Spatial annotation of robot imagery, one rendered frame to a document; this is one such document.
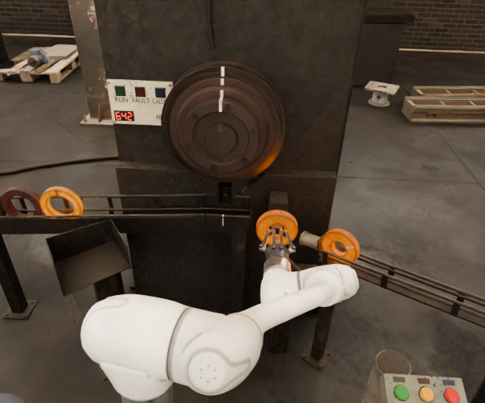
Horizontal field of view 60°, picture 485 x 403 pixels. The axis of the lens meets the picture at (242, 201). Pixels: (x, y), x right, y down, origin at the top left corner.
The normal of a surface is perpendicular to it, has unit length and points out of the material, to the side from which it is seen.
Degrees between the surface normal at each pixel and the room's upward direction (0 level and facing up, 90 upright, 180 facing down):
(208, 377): 57
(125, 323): 26
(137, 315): 11
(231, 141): 90
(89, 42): 90
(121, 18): 90
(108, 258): 5
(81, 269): 5
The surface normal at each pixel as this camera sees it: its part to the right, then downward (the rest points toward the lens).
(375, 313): 0.02, -0.83
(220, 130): -0.06, 0.55
